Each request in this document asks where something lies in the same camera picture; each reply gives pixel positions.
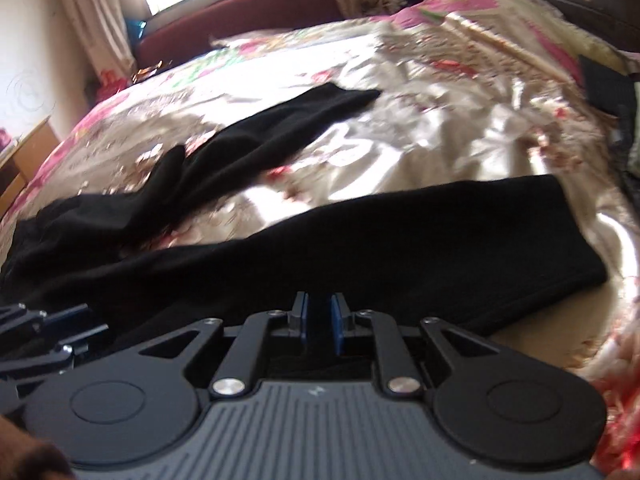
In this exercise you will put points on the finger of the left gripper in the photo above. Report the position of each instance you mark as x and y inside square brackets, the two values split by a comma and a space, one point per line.
[55, 344]
[17, 320]

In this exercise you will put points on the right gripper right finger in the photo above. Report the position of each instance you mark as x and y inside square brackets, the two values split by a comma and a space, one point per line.
[343, 324]

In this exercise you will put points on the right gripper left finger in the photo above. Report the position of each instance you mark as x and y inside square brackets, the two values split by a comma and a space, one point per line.
[297, 322]

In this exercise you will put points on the black pants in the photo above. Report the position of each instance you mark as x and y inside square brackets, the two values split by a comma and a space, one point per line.
[482, 255]

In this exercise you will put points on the right hand brown glove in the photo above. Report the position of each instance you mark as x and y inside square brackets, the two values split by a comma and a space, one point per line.
[24, 457]

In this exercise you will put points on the wooden bedside cabinet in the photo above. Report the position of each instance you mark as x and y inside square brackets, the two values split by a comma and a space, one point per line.
[21, 160]

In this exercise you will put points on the red shopping bag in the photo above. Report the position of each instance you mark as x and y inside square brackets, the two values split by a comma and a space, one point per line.
[105, 86]

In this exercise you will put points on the floral satin bedspread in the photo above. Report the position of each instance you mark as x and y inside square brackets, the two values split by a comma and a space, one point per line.
[470, 90]

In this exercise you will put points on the blue bag by bench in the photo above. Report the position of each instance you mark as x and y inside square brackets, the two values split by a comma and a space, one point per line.
[135, 30]

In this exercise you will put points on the maroon upholstered bench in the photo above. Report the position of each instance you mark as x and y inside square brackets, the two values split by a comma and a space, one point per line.
[189, 37]

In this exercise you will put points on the beige left curtain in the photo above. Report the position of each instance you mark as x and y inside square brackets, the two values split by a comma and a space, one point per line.
[101, 29]

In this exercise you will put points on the black garment on bed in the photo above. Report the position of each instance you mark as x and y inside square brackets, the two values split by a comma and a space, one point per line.
[617, 95]

